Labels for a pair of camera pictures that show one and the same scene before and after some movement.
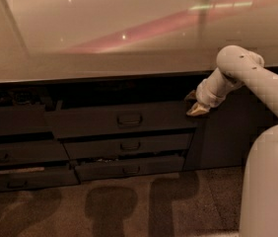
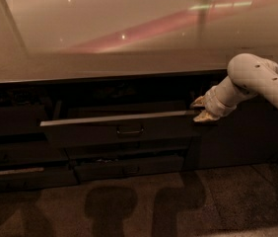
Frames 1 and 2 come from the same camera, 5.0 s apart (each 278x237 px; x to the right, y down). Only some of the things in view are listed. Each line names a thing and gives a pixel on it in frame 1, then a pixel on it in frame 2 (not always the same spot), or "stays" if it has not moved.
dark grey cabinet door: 225,136 stays
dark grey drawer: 101,119 -> 165,129
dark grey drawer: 24,152 stays
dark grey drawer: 129,147 stays
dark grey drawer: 129,168 stays
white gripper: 205,96 -> 213,105
